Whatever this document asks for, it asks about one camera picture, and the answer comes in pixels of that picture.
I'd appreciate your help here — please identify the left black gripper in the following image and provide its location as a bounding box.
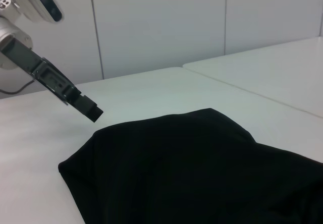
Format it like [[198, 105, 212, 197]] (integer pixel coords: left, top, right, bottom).
[[0, 38, 104, 123]]

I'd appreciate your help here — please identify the left arm dark cable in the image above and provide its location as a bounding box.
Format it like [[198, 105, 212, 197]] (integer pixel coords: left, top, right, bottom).
[[0, 78, 35, 95]]

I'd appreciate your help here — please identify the black shirt with FREE print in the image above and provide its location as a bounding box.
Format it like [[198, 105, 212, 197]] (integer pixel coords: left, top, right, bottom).
[[58, 107, 323, 224]]

